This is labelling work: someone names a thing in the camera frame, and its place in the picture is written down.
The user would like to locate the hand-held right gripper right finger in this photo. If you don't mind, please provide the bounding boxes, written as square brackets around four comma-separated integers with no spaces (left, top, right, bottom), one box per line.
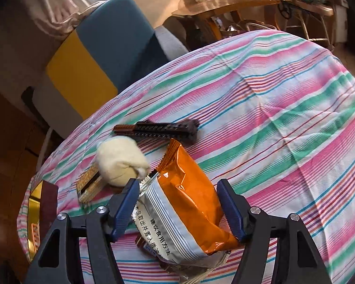
[217,179,332,284]

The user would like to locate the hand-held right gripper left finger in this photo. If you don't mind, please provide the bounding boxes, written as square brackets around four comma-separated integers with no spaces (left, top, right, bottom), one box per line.
[25,178,141,284]

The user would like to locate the orange snack packet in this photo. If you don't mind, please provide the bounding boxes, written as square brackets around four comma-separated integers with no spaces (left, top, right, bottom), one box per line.
[132,138,244,265]

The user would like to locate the green cracker packet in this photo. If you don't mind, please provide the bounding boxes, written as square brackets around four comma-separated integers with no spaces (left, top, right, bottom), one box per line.
[76,166,107,204]

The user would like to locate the cream sock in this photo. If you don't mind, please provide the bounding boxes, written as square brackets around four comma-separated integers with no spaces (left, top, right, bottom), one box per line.
[96,136,151,187]

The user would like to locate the gold tin container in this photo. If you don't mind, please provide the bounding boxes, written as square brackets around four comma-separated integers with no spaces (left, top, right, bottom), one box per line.
[27,180,60,262]

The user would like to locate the brown wafer packet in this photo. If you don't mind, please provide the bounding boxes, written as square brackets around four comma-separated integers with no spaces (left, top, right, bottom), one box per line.
[113,119,200,145]

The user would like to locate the wooden wardrobe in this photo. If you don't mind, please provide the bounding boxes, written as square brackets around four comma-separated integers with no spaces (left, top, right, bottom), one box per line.
[0,83,51,284]

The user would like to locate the grey yellow blue armchair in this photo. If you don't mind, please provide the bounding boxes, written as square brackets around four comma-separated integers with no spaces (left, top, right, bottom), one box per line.
[21,0,190,142]

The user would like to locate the wooden side table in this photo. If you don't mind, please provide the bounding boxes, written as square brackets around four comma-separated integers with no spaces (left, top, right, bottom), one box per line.
[172,0,281,43]

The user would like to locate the beige curtain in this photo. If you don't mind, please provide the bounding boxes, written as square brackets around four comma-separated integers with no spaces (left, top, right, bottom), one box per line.
[27,0,99,40]

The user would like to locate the small table with metal legs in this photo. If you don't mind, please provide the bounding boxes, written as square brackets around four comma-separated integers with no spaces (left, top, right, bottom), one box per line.
[280,0,335,46]

